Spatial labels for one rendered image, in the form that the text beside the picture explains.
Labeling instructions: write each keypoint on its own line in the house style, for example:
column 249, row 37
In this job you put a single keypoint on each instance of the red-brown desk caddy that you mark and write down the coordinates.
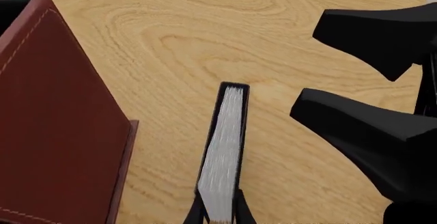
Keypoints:
column 58, row 111

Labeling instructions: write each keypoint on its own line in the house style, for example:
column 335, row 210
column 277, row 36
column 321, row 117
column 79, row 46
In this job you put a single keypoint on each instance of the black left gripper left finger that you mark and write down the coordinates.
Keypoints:
column 195, row 215

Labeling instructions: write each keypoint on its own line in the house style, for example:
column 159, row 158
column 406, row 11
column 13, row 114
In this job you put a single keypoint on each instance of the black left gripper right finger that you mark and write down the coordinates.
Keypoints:
column 244, row 212

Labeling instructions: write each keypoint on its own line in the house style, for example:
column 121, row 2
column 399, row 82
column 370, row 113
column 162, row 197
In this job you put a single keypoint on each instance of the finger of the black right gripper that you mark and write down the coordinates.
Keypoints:
column 379, row 37
column 372, row 142

